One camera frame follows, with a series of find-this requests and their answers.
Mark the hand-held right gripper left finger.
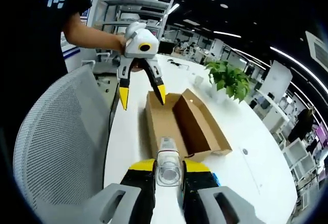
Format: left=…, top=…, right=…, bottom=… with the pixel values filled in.
left=79, top=158, right=157, bottom=224

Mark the person's black t-shirt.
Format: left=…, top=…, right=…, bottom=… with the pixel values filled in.
left=5, top=0, right=93, bottom=142

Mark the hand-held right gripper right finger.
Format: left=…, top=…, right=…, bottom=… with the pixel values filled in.
left=183, top=159, right=266, bottom=224

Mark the row of white office chairs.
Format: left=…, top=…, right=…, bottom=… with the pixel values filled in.
left=276, top=131, right=328, bottom=191

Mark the grey mesh office chair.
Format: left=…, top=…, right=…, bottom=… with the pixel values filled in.
left=12, top=64, right=121, bottom=224

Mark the brown cardboard shoe box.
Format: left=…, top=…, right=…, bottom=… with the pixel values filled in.
left=145, top=88, right=233, bottom=162

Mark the white table power strip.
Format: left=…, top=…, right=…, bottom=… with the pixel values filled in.
left=238, top=146, right=264, bottom=191

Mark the purple display screen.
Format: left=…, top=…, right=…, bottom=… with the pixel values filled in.
left=314, top=121, right=328, bottom=142

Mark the white swivel chair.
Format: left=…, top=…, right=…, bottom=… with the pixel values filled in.
left=81, top=52, right=121, bottom=89

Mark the ceiling air vent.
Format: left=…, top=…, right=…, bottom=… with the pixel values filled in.
left=304, top=30, right=328, bottom=72

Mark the ceiling light strip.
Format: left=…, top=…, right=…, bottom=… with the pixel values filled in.
left=270, top=46, right=328, bottom=84

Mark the white bottle clear cap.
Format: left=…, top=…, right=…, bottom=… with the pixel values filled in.
left=155, top=136, right=183, bottom=188

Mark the black cable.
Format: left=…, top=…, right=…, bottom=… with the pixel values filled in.
left=166, top=58, right=190, bottom=68

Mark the grey metal shelf rack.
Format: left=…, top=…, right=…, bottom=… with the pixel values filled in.
left=93, top=0, right=176, bottom=40

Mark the person's left hand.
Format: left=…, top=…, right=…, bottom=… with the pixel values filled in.
left=112, top=34, right=144, bottom=72

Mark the potted green plant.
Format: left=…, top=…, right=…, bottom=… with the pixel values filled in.
left=204, top=59, right=252, bottom=104

